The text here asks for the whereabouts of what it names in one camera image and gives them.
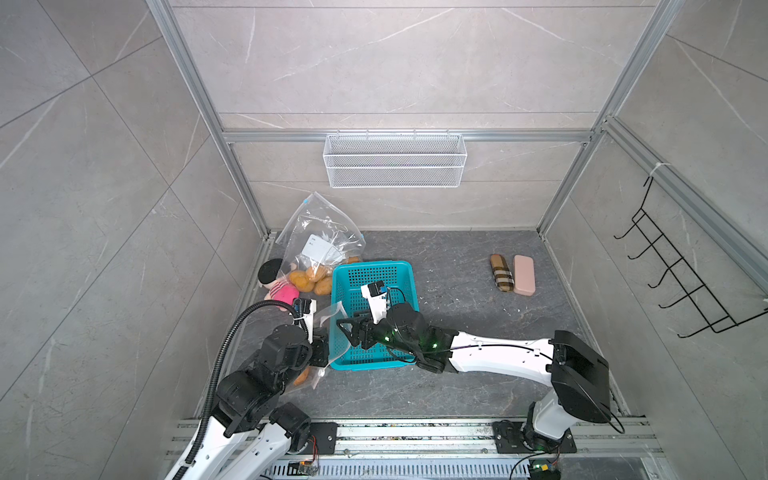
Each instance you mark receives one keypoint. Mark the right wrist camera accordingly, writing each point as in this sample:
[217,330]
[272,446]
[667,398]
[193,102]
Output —
[376,294]

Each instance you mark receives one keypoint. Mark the smooth brown potato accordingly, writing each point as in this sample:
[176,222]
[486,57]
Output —
[301,281]

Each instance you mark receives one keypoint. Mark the teal plastic basket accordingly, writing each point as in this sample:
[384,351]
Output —
[347,280]

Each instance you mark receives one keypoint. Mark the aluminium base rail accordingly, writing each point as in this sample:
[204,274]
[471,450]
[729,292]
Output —
[469,448]

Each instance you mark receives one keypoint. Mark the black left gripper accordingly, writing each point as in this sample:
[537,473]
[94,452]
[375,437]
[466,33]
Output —
[318,343]

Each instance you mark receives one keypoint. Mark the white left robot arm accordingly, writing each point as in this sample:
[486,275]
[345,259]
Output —
[252,402]

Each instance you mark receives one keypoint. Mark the white wire mesh shelf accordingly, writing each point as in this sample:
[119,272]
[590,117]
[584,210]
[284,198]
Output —
[415,160]

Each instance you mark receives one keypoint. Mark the long yellow potato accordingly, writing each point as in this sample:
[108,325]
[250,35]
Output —
[302,378]

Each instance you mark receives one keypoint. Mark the black wire hook rack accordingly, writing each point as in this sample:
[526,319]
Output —
[709,310]

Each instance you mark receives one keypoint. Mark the pink rectangular box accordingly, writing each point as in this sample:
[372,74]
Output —
[524,275]

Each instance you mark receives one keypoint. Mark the pink dotted clear bag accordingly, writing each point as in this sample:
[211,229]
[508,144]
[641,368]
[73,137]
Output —
[325,324]

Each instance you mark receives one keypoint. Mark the plush doll pink black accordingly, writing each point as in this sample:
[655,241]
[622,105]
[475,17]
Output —
[278,287]

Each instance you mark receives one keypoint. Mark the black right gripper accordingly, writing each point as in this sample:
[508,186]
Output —
[362,326]

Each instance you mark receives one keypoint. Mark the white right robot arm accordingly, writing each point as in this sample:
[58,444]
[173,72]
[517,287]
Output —
[576,375]

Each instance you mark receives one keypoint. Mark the brown cylindrical bottle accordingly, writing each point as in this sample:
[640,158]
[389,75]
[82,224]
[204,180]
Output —
[502,273]

